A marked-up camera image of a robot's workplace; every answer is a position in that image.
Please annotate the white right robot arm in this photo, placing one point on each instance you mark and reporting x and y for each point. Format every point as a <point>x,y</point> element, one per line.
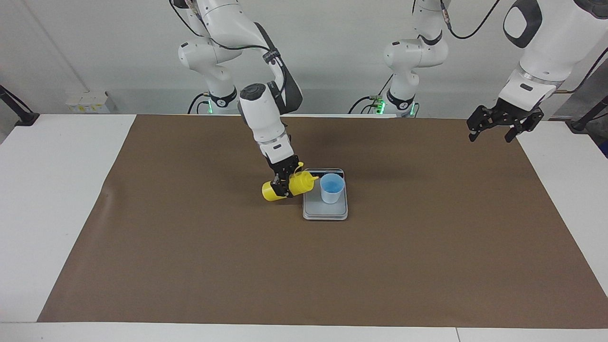
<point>259,107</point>

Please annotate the green lit base connector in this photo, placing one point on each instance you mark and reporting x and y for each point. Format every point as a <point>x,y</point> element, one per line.
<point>377,104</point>

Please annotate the dark grey slanted panel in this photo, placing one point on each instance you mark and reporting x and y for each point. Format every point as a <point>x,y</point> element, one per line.
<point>589,95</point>

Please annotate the silver digital kitchen scale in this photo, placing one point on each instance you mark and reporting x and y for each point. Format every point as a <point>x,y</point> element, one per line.
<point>313,209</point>

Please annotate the light blue paper cup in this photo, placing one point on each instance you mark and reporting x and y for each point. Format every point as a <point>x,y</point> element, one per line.
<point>331,195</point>

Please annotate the black clamp stand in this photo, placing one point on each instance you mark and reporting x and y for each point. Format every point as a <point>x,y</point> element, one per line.
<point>582,124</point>
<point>26,118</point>

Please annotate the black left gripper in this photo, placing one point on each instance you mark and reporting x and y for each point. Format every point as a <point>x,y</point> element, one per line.
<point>515,114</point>

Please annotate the yellow squeeze bottle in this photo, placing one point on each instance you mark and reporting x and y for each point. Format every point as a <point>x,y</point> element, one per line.
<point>301,186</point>

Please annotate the brown table mat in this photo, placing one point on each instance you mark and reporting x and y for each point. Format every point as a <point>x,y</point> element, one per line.
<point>332,266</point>

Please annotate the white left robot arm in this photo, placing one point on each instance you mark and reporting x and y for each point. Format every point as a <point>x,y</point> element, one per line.
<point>413,52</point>

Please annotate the white power box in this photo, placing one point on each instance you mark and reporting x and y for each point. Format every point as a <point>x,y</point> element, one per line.
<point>88,103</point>

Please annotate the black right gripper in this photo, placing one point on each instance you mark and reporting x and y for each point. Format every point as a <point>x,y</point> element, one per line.
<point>281,167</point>

